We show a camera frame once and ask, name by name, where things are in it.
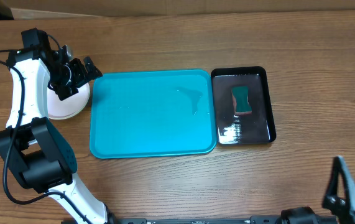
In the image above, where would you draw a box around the black plastic tray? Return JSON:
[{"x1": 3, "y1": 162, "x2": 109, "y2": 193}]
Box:
[{"x1": 211, "y1": 66, "x2": 276, "y2": 145}]

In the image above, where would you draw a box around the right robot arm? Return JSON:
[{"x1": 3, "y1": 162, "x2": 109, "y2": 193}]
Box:
[{"x1": 276, "y1": 156, "x2": 355, "y2": 224}]

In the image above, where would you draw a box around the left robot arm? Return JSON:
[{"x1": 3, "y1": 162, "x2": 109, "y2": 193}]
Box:
[{"x1": 0, "y1": 28, "x2": 117, "y2": 223}]

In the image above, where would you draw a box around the white pink plate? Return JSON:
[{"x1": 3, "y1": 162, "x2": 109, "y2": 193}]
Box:
[{"x1": 47, "y1": 83, "x2": 90, "y2": 120}]

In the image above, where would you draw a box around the green scrub sponge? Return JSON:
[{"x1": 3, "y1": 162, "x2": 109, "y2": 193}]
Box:
[{"x1": 231, "y1": 86, "x2": 252, "y2": 116}]

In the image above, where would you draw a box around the teal plastic tray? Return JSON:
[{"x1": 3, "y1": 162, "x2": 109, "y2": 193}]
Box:
[{"x1": 90, "y1": 69, "x2": 217, "y2": 159}]

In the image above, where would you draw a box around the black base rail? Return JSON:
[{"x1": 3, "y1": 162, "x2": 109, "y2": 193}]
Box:
[{"x1": 114, "y1": 215, "x2": 281, "y2": 224}]

